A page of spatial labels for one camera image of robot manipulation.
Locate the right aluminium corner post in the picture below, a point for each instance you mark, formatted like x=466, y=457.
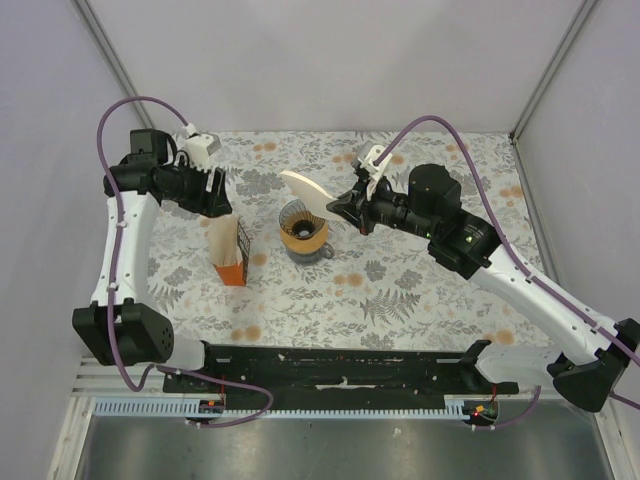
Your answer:
x=560, y=54

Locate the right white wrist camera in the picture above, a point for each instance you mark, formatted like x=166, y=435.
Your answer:
x=367, y=158

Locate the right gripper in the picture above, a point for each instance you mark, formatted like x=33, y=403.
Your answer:
x=362, y=212

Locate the aluminium frame rail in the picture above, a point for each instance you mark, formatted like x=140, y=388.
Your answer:
x=93, y=379

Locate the glass measuring pitcher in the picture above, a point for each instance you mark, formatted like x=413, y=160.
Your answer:
x=325, y=252

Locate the wooden dripper ring holder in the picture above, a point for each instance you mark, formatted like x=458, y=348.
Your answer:
x=305, y=246

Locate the left aluminium corner post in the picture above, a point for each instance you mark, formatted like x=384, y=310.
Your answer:
x=93, y=25

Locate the aluminium corner post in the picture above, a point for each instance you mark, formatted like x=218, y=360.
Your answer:
x=560, y=54
x=93, y=25

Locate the beige paper coffee filter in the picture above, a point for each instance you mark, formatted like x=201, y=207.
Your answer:
x=314, y=197

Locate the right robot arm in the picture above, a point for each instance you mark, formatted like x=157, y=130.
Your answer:
x=587, y=358

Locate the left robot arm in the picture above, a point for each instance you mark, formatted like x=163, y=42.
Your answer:
x=119, y=326

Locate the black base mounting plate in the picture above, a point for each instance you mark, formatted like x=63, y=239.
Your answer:
x=273, y=368

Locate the coffee filter paper box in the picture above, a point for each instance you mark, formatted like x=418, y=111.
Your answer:
x=228, y=250

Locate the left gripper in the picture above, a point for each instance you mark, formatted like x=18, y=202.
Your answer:
x=208, y=204

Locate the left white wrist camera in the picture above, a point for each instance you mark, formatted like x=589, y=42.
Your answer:
x=199, y=146

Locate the grey glass dripper cone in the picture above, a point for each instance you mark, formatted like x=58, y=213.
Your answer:
x=297, y=221

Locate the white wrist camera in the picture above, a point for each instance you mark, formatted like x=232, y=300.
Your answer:
x=199, y=146
x=367, y=158

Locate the floral patterned table mat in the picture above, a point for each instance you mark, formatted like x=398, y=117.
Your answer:
x=381, y=291

